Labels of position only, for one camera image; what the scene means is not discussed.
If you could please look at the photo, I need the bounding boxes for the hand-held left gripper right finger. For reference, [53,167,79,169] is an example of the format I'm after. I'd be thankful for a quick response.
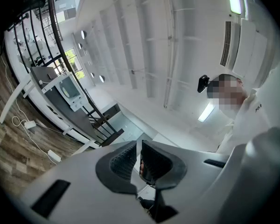
[140,140,187,190]

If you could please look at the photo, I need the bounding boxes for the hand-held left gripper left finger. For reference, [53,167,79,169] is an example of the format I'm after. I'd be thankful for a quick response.
[95,140,138,195]

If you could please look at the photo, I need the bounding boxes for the white microwave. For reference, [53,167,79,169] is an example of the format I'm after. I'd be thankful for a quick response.
[54,71,86,113]

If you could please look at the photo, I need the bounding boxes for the white round plate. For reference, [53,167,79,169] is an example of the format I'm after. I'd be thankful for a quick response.
[61,82,73,98]

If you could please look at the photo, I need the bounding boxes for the person in white coat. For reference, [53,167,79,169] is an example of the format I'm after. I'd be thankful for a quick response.
[216,64,280,154]

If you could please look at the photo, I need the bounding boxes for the person's head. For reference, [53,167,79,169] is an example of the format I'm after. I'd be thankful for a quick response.
[206,73,247,116]

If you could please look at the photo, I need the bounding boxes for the large window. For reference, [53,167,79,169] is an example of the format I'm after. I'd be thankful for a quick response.
[64,48,85,79]

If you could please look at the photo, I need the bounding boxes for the white ceiling air conditioner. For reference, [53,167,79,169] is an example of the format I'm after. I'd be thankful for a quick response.
[220,17,268,78]

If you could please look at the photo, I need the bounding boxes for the black head-worn camera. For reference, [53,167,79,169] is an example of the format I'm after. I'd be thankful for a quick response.
[197,75,211,94]

